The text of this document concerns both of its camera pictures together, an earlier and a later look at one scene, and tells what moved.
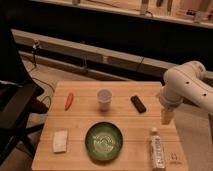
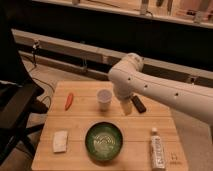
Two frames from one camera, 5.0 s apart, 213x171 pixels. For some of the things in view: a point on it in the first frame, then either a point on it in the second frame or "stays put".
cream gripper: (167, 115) -> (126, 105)
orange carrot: (69, 101) stays put
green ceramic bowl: (103, 142) stays put
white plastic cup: (104, 97) stays put
